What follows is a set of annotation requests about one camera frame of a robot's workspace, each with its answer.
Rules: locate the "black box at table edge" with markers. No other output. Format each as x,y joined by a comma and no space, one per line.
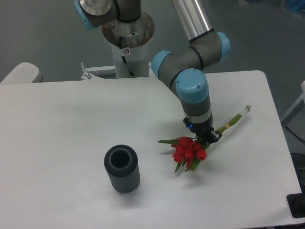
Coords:
296,204

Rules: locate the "red tulip bouquet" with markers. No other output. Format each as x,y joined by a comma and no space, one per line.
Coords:
190,152

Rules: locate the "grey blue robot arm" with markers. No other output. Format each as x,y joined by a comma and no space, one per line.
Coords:
181,73

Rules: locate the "dark grey ribbed vase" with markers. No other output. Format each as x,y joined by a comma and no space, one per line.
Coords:
121,165

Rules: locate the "white furniture at right edge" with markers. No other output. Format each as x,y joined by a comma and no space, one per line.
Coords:
292,111

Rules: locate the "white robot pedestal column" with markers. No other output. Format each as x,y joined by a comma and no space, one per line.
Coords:
130,45

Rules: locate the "beige chair armrest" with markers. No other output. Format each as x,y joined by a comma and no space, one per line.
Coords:
23,73

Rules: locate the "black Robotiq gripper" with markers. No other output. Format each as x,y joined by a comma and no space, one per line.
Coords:
204,130

